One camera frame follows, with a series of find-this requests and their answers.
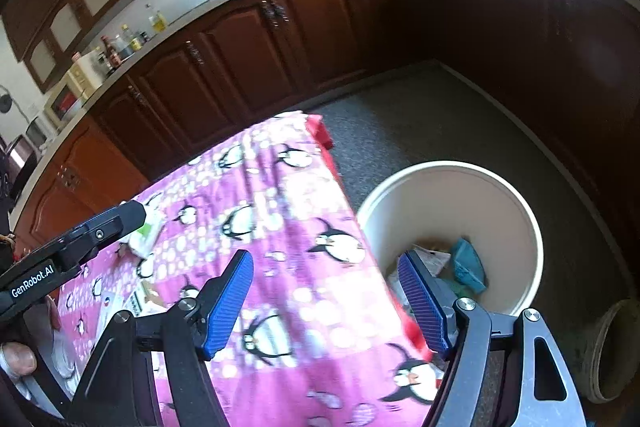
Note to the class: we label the brown sauce bottle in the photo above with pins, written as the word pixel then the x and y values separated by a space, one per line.
pixel 110 53

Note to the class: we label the white plastic bucket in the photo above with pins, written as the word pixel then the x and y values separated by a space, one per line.
pixel 450 192

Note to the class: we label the silver metal appliance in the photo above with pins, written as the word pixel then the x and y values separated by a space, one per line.
pixel 36 133

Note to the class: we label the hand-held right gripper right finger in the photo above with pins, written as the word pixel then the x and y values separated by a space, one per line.
pixel 422 302

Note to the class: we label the silver rice cooker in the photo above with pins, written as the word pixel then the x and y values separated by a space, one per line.
pixel 15 159

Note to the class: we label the grey kitchen countertop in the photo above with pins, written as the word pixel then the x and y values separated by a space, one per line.
pixel 150 52

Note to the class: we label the pink penguin print blanket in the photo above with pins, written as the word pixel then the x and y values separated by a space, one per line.
pixel 300 267

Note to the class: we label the clear glass bottle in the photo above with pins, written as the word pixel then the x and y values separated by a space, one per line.
pixel 124 46

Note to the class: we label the dirty grey bucket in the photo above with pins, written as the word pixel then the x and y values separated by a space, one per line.
pixel 607 357

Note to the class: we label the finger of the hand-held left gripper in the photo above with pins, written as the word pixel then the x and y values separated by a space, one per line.
pixel 110 224

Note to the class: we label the black hanging wall device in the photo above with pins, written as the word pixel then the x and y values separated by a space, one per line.
pixel 4 101

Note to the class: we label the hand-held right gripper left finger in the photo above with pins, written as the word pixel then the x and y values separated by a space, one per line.
pixel 227 302

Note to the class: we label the person's left hand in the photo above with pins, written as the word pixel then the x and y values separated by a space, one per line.
pixel 17 357

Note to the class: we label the white tissue pack green label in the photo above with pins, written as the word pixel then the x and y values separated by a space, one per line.
pixel 147 234

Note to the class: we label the yellow cooking oil bottle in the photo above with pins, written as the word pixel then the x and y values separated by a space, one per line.
pixel 158 22

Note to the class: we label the teal fluffy cloth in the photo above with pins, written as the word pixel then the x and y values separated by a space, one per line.
pixel 467 264

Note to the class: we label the cream microwave with red door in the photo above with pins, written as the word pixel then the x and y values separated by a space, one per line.
pixel 65 102

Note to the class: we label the yellow cap bottle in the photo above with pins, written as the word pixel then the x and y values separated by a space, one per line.
pixel 134 39

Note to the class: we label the wooden lower cabinets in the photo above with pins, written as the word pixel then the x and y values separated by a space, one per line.
pixel 300 32

